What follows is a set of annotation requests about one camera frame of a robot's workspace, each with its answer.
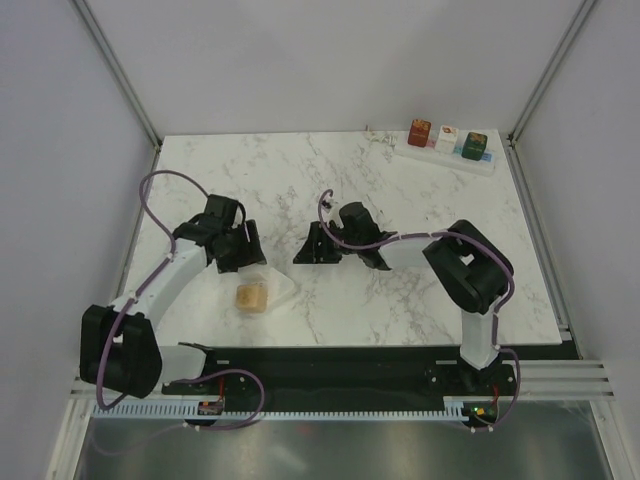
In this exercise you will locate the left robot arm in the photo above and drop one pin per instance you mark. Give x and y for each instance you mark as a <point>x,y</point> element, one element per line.
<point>119,350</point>

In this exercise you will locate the white power strip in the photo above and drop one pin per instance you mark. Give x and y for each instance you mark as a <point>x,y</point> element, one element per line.
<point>455,161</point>

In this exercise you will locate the aluminium frame rail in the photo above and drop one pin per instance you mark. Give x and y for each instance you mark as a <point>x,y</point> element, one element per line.
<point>556,377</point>

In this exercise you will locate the red cube plug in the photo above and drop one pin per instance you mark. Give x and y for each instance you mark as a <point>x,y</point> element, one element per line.
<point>419,133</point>

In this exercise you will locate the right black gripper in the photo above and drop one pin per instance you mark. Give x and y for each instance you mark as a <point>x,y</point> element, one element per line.
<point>311,252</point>

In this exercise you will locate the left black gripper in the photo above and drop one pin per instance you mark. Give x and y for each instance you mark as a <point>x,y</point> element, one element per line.
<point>251,252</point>

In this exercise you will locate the green cube plug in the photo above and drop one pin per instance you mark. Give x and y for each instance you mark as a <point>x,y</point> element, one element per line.
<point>474,146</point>

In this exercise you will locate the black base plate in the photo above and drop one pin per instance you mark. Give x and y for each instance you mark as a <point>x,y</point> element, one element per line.
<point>345,378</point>

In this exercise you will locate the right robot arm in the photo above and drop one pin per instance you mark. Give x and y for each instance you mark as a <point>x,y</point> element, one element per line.
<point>477,277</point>

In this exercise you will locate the white cable duct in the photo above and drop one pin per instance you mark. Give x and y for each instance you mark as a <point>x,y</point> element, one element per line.
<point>197,410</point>

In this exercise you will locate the white cube plug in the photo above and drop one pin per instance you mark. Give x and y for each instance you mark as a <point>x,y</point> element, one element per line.
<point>446,139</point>

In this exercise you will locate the beige cube plug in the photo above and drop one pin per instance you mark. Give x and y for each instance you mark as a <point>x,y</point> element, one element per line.
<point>251,298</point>

